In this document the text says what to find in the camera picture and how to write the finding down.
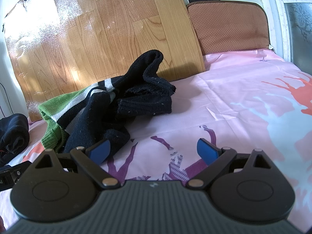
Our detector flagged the navy green striped knit sweater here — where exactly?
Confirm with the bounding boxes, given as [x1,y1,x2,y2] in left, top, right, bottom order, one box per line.
[39,50,176,155]

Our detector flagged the dark navy folded garment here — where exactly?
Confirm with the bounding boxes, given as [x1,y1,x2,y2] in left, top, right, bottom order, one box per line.
[0,113,30,168]

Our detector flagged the pink deer print bedsheet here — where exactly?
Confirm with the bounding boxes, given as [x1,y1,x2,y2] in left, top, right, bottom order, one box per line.
[1,50,311,233]

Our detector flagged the wood pattern vinyl sheet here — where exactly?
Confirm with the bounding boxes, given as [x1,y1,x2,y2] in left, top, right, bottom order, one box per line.
[1,0,204,121]

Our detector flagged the brown perforated cushion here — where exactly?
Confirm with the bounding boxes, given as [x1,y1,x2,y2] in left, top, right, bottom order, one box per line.
[187,1,270,55]

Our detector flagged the black wall cable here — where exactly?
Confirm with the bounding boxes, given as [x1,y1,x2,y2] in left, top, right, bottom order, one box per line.
[0,82,7,117]

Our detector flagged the white window frame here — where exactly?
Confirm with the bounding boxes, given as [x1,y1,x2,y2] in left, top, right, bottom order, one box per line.
[261,0,311,74]

